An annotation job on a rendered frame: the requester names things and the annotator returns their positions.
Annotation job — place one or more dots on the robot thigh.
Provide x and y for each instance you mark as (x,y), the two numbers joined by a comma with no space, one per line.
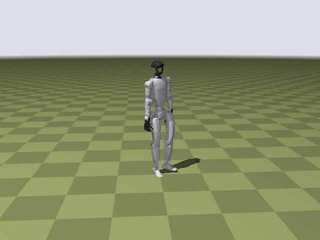
(170,128)
(156,131)

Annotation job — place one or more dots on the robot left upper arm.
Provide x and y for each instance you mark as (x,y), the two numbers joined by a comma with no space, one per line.
(169,94)

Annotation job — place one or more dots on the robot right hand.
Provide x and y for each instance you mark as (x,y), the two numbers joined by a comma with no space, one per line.
(147,125)

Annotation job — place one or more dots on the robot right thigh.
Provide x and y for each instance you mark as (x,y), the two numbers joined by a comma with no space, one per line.
(156,131)

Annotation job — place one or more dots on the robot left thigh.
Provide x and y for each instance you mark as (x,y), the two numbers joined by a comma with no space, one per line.
(170,128)

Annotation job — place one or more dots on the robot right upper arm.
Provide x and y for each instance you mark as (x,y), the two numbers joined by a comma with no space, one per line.
(148,88)

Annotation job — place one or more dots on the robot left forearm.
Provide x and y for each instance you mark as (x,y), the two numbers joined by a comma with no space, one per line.
(170,104)

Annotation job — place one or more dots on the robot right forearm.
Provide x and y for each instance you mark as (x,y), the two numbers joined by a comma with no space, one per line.
(147,110)

